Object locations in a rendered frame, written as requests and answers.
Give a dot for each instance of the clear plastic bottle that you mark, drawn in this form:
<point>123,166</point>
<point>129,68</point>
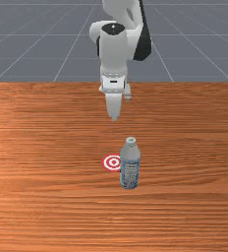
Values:
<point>129,165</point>

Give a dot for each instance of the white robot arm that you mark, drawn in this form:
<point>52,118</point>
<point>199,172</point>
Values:
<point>114,49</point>

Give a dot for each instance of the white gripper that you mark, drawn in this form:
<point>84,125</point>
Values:
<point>114,95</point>

